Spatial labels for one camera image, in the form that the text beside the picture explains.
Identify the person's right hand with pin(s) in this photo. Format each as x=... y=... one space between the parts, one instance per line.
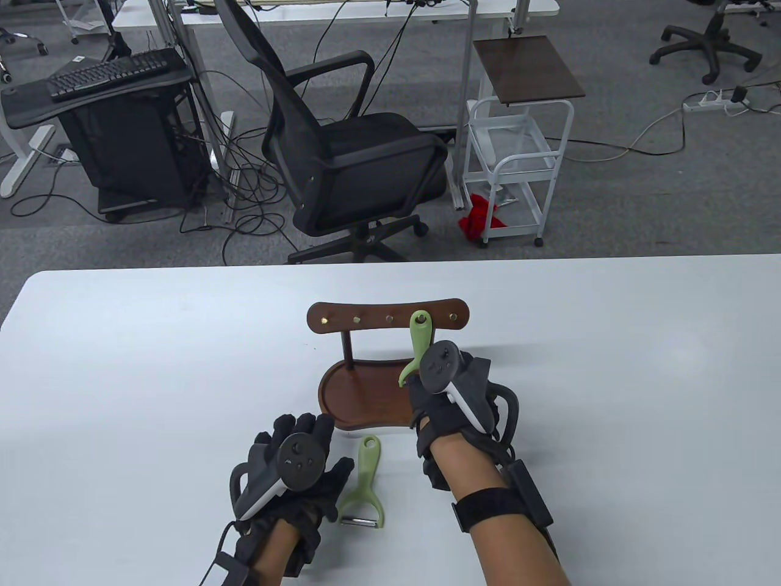
x=436 y=421

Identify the person's left hand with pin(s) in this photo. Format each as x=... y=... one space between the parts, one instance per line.
x=323 y=500

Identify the green vegetable scraper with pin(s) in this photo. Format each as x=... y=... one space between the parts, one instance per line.
x=419 y=339
x=368 y=470

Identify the brown wooden key rack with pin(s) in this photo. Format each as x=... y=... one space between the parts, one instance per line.
x=366 y=397

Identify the person's right forearm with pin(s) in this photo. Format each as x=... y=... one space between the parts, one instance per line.
x=512 y=549

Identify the black white left hand controller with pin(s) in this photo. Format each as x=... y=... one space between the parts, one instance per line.
x=299 y=461

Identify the black white hand controller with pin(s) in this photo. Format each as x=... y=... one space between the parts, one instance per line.
x=440 y=366
x=299 y=461

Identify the black white right hand controller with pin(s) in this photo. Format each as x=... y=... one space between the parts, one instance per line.
x=440 y=366

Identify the red cloth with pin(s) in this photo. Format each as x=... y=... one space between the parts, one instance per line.
x=476 y=217

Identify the white metal rolling cart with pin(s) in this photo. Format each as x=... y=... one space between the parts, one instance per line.
x=518 y=165

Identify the black mesh office chair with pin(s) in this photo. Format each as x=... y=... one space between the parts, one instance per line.
x=366 y=159

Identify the dark brown wooden board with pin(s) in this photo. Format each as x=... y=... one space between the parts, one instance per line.
x=528 y=67

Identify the black computer tower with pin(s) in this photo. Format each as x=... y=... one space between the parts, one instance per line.
x=134 y=152

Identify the white power strip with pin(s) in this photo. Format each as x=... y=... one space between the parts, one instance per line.
x=708 y=105

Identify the white desk with metal legs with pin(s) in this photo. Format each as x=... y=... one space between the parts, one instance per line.
x=341 y=13

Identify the grey floor outlet box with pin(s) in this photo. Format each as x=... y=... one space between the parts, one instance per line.
x=68 y=155

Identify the black plug adapter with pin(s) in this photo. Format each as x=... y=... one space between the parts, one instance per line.
x=739 y=94

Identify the white desk foot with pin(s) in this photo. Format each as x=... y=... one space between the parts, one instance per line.
x=27 y=155

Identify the black office chair base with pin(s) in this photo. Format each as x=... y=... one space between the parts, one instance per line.
x=711 y=46

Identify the black keyboard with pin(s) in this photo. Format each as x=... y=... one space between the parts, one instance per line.
x=110 y=73

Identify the black keyboard tray table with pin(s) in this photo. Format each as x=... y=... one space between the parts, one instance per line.
x=30 y=107

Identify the chrome chair wheel base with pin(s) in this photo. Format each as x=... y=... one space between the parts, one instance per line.
x=24 y=39

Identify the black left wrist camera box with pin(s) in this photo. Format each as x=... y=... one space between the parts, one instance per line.
x=235 y=571

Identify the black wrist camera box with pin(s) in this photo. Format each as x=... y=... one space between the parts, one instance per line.
x=531 y=494
x=235 y=571

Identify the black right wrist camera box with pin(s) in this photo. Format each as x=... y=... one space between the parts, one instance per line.
x=531 y=494

